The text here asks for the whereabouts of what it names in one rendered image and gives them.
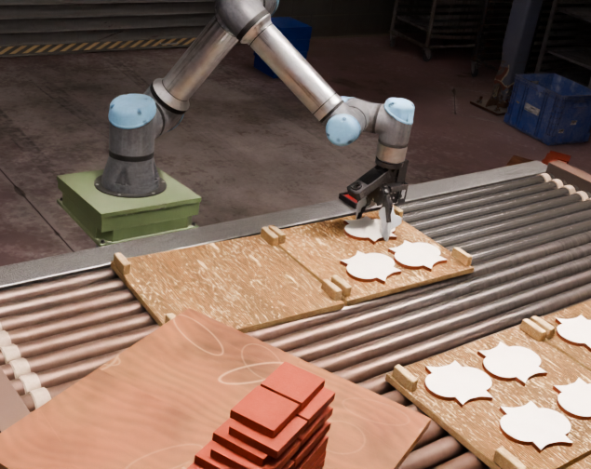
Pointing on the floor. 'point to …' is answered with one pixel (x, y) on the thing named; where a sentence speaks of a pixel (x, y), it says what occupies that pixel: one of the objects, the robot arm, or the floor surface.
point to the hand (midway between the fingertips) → (369, 230)
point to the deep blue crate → (552, 108)
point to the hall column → (512, 55)
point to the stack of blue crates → (301, 36)
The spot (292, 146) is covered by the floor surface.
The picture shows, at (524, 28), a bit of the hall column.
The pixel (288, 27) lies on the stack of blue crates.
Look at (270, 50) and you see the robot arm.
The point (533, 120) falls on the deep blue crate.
